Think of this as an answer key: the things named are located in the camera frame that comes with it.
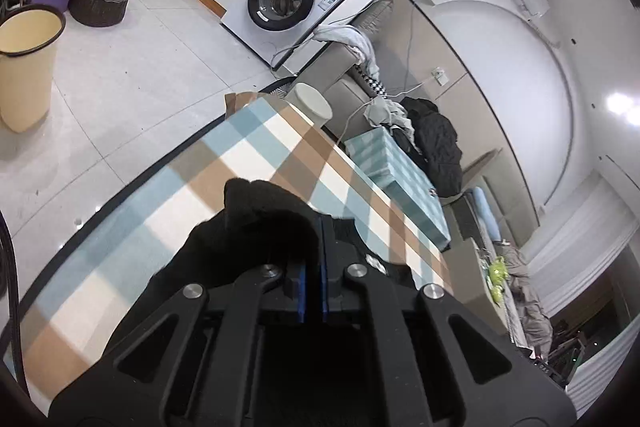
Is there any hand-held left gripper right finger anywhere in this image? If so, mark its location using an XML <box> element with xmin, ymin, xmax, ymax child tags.
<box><xmin>320</xmin><ymin>214</ymin><xmax>578</xmax><ymax>427</ymax></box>

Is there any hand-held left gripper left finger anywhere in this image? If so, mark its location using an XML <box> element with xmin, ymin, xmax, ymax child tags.
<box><xmin>47</xmin><ymin>257</ymin><xmax>307</xmax><ymax>427</ymax></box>

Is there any black knit sweater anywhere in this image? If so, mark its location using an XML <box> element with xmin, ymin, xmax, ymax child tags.
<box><xmin>102</xmin><ymin>178</ymin><xmax>419</xmax><ymax>360</ymax></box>

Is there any teal plaid small table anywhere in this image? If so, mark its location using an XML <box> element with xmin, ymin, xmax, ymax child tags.
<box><xmin>344</xmin><ymin>127</ymin><xmax>452</xmax><ymax>254</ymax></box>

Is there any grey nightstand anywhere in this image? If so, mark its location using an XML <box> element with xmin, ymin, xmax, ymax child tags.
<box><xmin>442</xmin><ymin>239</ymin><xmax>512</xmax><ymax>336</ymax></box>

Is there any plaid tablecloth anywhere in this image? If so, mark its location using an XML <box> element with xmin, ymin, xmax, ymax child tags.
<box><xmin>10</xmin><ymin>99</ymin><xmax>452</xmax><ymax>403</ymax></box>

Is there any green toy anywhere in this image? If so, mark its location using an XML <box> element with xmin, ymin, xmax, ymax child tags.
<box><xmin>487</xmin><ymin>256</ymin><xmax>511</xmax><ymax>306</ymax></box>

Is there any blue pillow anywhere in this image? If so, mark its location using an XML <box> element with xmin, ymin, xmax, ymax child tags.
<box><xmin>470</xmin><ymin>187</ymin><xmax>503</xmax><ymax>241</ymax></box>

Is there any grey garment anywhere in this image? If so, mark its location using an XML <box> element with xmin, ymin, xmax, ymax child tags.
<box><xmin>364</xmin><ymin>97</ymin><xmax>416</xmax><ymax>140</ymax></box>

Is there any black jacket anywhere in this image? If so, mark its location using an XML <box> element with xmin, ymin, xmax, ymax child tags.
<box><xmin>400</xmin><ymin>97</ymin><xmax>464</xmax><ymax>198</ymax></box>

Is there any white round stool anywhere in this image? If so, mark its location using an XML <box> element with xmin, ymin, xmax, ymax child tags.
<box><xmin>292</xmin><ymin>83</ymin><xmax>334</xmax><ymax>128</ymax></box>

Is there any grey sofa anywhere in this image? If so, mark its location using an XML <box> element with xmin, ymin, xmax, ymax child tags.
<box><xmin>277</xmin><ymin>42</ymin><xmax>451</xmax><ymax>208</ymax></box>

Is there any grey bed blanket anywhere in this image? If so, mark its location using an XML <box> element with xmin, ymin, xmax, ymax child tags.
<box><xmin>495</xmin><ymin>242</ymin><xmax>554</xmax><ymax>354</ymax></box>

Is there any beige bed headboard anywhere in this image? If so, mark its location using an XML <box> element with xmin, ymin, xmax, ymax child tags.
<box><xmin>460</xmin><ymin>147</ymin><xmax>542</xmax><ymax>249</ymax></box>

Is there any houndstooth cushion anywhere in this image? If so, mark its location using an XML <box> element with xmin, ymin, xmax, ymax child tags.
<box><xmin>355</xmin><ymin>64</ymin><xmax>389</xmax><ymax>100</ymax></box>

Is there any light grey blanket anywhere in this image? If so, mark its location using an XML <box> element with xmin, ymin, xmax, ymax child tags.
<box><xmin>312</xmin><ymin>25</ymin><xmax>381</xmax><ymax>82</ymax></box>

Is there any white curtain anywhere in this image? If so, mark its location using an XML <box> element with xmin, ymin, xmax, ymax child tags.
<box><xmin>520</xmin><ymin>172</ymin><xmax>640</xmax><ymax>408</ymax></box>

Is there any grey pillow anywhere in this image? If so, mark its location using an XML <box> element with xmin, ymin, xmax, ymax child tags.
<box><xmin>356</xmin><ymin>1</ymin><xmax>395</xmax><ymax>38</ymax></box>

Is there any white washing machine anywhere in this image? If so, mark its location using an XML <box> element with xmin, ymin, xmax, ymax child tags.
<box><xmin>221</xmin><ymin>0</ymin><xmax>357</xmax><ymax>68</ymax></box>

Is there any cream trash bin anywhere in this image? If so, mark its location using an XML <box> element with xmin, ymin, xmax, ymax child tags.
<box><xmin>0</xmin><ymin>4</ymin><xmax>67</xmax><ymax>134</ymax></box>

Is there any white charger cable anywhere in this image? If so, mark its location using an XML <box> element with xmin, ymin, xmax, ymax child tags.
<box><xmin>334</xmin><ymin>77</ymin><xmax>442</xmax><ymax>148</ymax></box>

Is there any blue wall cable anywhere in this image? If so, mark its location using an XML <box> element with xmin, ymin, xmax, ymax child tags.
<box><xmin>395</xmin><ymin>0</ymin><xmax>437</xmax><ymax>98</ymax></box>

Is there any black cable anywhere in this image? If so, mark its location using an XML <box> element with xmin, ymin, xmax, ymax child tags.
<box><xmin>0</xmin><ymin>211</ymin><xmax>29</xmax><ymax>399</ymax></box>

